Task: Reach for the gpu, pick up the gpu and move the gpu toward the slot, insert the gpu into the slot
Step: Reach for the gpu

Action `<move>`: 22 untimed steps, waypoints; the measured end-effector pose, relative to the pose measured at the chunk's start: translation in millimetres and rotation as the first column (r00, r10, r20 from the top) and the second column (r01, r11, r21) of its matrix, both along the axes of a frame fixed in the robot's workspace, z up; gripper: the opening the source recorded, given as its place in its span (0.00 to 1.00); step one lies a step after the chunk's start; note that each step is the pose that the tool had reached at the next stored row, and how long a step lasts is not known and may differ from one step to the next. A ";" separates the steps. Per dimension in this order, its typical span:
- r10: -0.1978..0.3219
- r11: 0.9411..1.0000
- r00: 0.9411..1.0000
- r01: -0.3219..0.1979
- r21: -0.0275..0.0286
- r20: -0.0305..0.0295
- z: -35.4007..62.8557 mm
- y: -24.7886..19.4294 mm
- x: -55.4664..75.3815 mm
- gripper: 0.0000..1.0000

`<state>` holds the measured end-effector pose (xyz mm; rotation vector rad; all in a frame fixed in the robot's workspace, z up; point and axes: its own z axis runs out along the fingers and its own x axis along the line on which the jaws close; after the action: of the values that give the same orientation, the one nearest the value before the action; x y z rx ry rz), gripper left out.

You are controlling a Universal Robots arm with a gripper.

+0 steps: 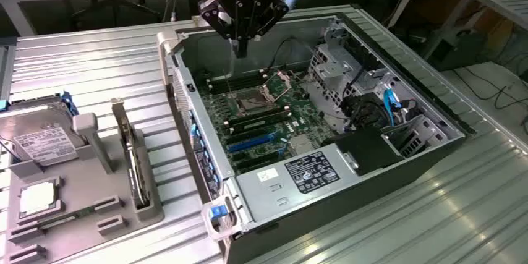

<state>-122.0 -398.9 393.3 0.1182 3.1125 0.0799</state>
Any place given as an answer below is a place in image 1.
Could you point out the blue expansion slot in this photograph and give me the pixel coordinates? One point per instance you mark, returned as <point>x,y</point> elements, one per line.
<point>251,143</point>

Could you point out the metal socket cover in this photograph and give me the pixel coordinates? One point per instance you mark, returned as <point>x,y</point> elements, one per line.
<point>280,83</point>

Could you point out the black chair base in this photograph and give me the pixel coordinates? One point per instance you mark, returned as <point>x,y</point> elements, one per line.
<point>123,5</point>

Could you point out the perforated metal drive cage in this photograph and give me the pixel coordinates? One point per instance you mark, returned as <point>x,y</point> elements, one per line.
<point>334,72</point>

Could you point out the CPU socket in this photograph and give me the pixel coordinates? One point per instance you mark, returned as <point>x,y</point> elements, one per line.
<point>251,101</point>

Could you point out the green motherboard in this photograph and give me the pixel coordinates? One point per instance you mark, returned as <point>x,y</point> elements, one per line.
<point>306,112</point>

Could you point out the black RAM stick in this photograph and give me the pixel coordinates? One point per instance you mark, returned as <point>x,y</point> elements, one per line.
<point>255,117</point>

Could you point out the black box device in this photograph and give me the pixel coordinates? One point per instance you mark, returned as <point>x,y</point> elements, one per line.
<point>466,47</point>

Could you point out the black plastic shroud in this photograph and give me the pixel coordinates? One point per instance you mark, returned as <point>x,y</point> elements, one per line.
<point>363,149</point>

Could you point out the metal disk bay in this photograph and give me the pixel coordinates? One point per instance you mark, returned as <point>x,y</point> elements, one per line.
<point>416,134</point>

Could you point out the grey power supply unit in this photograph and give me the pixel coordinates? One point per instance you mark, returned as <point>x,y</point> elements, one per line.
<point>264,196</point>

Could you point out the hard disk with blue carrier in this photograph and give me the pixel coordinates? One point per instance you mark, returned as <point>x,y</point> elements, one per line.
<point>38,140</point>

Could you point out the open black PC case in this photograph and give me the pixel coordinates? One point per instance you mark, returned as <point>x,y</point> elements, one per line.
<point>351,202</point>

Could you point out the grey plastic parts rack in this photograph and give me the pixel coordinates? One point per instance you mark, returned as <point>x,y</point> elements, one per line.
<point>83,189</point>

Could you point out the green RAM stick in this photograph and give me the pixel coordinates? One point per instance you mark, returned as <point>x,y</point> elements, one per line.
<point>78,213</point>

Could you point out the silver CPU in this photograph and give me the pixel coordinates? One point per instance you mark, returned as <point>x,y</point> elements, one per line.
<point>38,197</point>

